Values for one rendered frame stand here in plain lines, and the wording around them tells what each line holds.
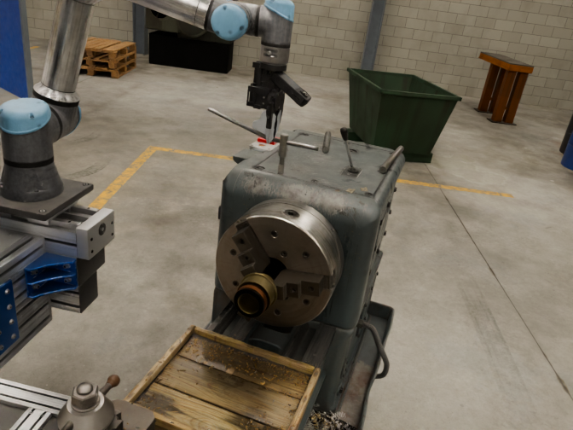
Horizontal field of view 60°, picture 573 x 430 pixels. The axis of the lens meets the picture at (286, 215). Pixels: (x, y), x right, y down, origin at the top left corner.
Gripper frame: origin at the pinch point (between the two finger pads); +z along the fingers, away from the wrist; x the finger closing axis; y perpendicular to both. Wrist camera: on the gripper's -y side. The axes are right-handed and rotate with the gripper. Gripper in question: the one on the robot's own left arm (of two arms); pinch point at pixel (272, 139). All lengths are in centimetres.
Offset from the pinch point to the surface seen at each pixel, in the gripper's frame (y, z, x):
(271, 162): 1.9, 9.4, -7.3
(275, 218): -11.4, 11.6, 23.5
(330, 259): -25.9, 19.2, 21.8
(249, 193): 2.1, 14.0, 7.8
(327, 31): 236, 43, -939
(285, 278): -17.1, 24.1, 27.7
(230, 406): -15, 46, 49
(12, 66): 409, 80, -297
